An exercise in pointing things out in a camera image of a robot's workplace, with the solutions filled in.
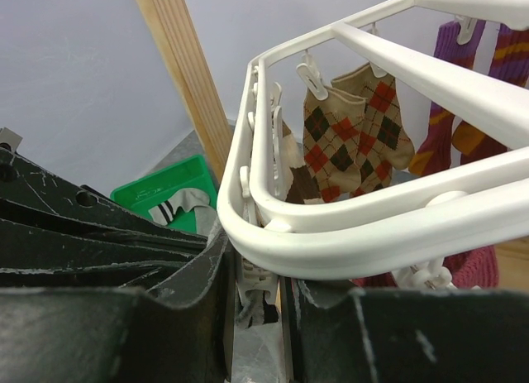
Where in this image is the cream brown striped sock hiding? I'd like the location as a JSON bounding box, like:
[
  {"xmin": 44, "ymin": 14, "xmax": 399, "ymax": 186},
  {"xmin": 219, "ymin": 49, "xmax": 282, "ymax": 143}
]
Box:
[{"xmin": 272, "ymin": 106, "xmax": 323, "ymax": 204}]

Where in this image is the orange brown argyle sock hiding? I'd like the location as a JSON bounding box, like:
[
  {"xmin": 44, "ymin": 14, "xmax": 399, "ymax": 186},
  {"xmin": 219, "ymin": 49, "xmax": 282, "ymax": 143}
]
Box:
[{"xmin": 303, "ymin": 87, "xmax": 366, "ymax": 203}]

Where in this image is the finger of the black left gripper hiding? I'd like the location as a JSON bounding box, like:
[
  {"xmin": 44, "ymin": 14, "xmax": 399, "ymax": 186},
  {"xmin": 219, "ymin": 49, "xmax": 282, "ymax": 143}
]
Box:
[
  {"xmin": 1, "ymin": 200, "xmax": 206, "ymax": 288},
  {"xmin": 1, "ymin": 148, "xmax": 207, "ymax": 245}
]

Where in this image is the beige sock maroon toe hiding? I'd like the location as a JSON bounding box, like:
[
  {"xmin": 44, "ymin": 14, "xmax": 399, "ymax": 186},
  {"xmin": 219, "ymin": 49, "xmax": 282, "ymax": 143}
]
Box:
[{"xmin": 351, "ymin": 246, "xmax": 499, "ymax": 289}]

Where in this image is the white plastic clip hanger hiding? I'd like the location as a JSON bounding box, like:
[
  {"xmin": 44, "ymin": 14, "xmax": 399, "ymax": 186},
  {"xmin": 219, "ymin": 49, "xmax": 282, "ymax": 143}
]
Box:
[{"xmin": 217, "ymin": 0, "xmax": 528, "ymax": 287}]

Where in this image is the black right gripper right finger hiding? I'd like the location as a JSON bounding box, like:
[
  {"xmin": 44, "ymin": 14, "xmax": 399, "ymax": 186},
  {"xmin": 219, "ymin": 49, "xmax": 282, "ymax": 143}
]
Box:
[{"xmin": 280, "ymin": 278, "xmax": 528, "ymax": 382}]

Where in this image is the green plastic tray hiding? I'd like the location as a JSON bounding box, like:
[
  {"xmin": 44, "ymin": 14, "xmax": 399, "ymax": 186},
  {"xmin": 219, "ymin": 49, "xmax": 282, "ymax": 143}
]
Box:
[{"xmin": 111, "ymin": 155, "xmax": 217, "ymax": 233}]

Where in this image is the white hanger clip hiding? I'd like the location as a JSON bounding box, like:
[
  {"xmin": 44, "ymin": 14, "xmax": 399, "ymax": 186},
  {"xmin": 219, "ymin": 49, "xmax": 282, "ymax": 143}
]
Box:
[
  {"xmin": 391, "ymin": 258, "xmax": 457, "ymax": 290},
  {"xmin": 236, "ymin": 254, "xmax": 279, "ymax": 305}
]

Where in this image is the wooden clothes rack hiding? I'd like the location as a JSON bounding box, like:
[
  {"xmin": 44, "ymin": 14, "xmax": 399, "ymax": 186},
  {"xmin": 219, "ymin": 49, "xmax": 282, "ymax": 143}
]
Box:
[{"xmin": 130, "ymin": 0, "xmax": 529, "ymax": 285}]

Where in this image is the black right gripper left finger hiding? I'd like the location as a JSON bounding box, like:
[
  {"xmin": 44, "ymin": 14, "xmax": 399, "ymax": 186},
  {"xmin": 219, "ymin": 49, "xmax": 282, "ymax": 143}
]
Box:
[{"xmin": 1, "ymin": 227, "xmax": 234, "ymax": 382}]

